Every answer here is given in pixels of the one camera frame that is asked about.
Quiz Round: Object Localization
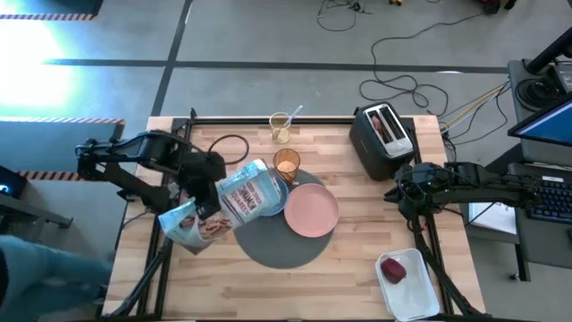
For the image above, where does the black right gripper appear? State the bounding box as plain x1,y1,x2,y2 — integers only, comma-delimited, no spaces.
384,163,433,219

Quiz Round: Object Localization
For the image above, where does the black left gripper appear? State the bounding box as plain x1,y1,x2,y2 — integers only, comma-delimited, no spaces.
181,150,227,220

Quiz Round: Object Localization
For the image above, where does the light blue cereal box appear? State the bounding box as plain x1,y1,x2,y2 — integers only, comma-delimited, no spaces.
158,158,282,256

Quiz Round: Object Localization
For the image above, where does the toast slice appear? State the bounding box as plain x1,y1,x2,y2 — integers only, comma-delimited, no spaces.
372,114,390,140

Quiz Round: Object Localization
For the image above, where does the blue bowl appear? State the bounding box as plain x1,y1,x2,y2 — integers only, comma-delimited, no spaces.
258,172,290,218

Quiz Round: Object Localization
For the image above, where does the pink plate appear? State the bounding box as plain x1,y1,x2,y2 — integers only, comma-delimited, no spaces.
283,182,341,239

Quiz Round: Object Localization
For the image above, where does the amber faceted tumbler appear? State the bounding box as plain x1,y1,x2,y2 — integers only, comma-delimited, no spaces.
273,148,301,185

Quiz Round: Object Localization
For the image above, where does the clear drinking glass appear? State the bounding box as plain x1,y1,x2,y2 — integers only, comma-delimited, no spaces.
268,111,292,145

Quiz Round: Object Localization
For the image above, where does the white plastic basket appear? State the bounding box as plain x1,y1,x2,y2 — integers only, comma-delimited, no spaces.
374,248,442,322

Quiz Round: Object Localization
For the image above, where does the black toaster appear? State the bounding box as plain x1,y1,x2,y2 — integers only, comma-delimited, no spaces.
349,101,416,182

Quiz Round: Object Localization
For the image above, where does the round grey woven placemat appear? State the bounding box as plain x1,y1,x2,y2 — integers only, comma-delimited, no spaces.
232,167,335,270

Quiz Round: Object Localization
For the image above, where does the white paper sheet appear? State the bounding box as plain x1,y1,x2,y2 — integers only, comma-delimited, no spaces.
467,201,518,236

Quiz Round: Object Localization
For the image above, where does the black backlit keyboard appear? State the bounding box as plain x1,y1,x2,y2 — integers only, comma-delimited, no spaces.
526,174,572,224

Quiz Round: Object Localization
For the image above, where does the grey workstation desk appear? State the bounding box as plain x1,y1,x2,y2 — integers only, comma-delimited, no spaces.
464,57,572,283

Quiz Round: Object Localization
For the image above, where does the computer monitor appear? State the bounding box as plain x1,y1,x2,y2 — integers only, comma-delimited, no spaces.
508,96,572,148

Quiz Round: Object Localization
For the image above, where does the black device with blue light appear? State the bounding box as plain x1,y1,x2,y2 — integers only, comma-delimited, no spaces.
0,164,29,200

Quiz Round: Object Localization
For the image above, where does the black monitor pole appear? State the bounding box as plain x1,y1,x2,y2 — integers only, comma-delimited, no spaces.
526,26,572,75

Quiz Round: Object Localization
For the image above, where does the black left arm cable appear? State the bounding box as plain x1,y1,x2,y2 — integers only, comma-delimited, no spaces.
207,133,250,166

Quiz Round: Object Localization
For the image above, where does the yellow cable bundle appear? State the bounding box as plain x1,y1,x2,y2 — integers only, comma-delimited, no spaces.
440,81,511,133

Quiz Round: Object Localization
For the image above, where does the long black floor cable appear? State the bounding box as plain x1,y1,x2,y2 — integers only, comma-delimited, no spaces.
358,12,486,118

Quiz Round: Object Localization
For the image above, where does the coiled black cable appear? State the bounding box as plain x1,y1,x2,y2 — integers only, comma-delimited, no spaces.
513,78,559,113

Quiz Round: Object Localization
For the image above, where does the tangled black floor cable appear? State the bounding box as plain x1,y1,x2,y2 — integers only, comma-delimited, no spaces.
315,0,373,33

